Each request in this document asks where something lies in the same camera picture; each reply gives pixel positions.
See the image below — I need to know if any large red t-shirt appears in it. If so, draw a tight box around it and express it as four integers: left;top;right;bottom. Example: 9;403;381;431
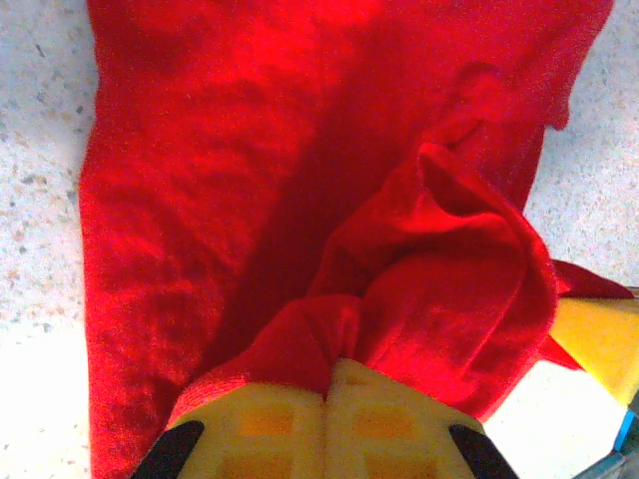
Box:
79;0;615;479

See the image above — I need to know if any folded yellow t-shirt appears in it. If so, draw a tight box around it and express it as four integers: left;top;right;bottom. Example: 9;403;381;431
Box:
551;296;639;408

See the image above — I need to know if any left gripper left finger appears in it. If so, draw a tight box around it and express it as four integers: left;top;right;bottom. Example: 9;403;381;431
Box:
132;382;330;479

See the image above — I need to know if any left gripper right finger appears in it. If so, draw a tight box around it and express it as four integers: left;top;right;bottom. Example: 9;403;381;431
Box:
324;358;520;479

